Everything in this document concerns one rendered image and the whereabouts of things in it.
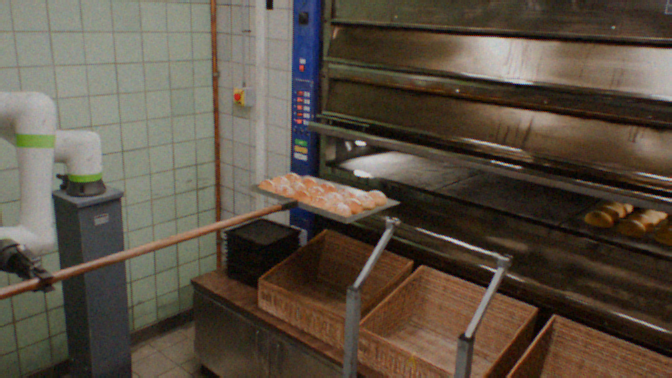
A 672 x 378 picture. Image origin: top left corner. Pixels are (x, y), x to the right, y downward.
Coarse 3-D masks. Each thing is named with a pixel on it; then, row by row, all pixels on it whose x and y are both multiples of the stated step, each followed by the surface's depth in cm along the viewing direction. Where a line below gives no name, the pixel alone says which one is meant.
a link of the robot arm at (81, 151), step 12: (60, 132) 233; (72, 132) 233; (84, 132) 234; (60, 144) 230; (72, 144) 230; (84, 144) 231; (96, 144) 235; (60, 156) 232; (72, 156) 232; (84, 156) 232; (96, 156) 236; (72, 168) 233; (84, 168) 234; (96, 168) 237; (72, 180) 236; (84, 180) 235
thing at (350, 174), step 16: (352, 176) 293; (368, 176) 288; (400, 192) 274; (416, 192) 268; (432, 192) 268; (448, 208) 259; (464, 208) 253; (480, 208) 249; (512, 224) 240; (528, 224) 235; (544, 224) 234; (560, 240) 228; (576, 240) 224; (592, 240) 220; (608, 240) 220; (624, 256) 213; (640, 256) 210; (656, 256) 208
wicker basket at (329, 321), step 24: (312, 240) 300; (336, 240) 303; (288, 264) 291; (312, 264) 305; (336, 264) 302; (360, 264) 293; (408, 264) 272; (264, 288) 279; (288, 288) 295; (312, 288) 301; (336, 288) 301; (384, 288) 260; (288, 312) 268; (312, 312) 257; (336, 312) 279; (360, 312) 249; (336, 336) 251
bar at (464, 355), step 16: (400, 224) 230; (384, 240) 231; (448, 240) 217; (496, 256) 205; (368, 272) 228; (352, 288) 224; (496, 288) 201; (352, 304) 224; (480, 304) 199; (352, 320) 226; (480, 320) 198; (352, 336) 228; (464, 336) 195; (352, 352) 230; (464, 352) 194; (352, 368) 233; (464, 368) 195
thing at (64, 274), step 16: (272, 208) 232; (224, 224) 214; (160, 240) 196; (176, 240) 199; (112, 256) 183; (128, 256) 187; (64, 272) 172; (80, 272) 176; (16, 288) 163; (32, 288) 166
